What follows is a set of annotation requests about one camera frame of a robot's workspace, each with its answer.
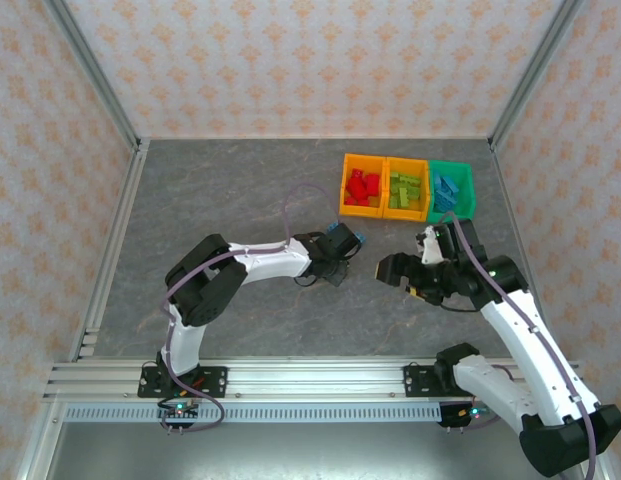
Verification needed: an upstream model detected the long red lego brick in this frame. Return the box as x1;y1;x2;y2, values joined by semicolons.
345;177;370;201

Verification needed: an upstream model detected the orange plastic bin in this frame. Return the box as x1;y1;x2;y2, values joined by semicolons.
382;155;432;223
338;152;391;220

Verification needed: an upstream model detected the green plastic bin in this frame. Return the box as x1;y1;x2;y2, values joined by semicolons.
424;159;477;227

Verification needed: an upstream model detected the small circuit board with LED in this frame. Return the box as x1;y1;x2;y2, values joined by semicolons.
442;402;501;426
157;399;201;424

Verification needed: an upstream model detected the aluminium side rail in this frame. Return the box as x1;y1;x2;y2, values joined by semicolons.
489;139;561;361
67;138;152;362

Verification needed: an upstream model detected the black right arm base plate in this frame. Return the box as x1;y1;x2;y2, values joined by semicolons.
403;364;444;399

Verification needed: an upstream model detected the aluminium mounting rail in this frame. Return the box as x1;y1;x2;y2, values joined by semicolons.
42;357;589;401

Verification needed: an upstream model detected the slotted grey cable duct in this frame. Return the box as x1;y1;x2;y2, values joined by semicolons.
64;403;444;424

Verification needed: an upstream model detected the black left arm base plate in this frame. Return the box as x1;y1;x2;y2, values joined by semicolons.
138;366;229;399

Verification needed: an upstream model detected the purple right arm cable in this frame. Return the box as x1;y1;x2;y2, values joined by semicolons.
437;212;604;480

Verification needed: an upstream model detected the aluminium frame post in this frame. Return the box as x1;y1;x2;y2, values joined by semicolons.
42;0;141;151
489;0;586;149

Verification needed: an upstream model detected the aluminium lower frame bar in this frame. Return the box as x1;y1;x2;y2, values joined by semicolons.
14;399;66;480

